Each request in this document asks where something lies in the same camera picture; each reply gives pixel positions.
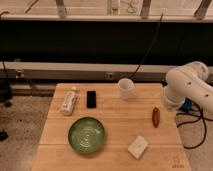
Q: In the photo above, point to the white plastic bottle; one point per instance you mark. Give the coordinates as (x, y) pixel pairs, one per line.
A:
(69, 102)

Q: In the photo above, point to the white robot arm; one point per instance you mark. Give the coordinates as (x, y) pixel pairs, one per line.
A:
(188, 81)

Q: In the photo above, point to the green ceramic bowl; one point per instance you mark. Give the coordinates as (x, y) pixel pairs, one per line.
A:
(86, 135)

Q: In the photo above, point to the translucent plastic cup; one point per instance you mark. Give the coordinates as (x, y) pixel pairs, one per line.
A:
(126, 88)

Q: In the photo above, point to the black rectangular block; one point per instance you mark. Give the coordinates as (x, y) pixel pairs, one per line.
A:
(91, 99)

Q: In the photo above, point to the red brown sausage toy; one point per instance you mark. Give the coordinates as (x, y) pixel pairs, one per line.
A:
(156, 117)

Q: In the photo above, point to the white sponge block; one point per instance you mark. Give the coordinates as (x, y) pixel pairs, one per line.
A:
(138, 146)

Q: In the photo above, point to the blue power adapter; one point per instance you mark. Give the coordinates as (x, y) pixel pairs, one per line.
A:
(186, 106)

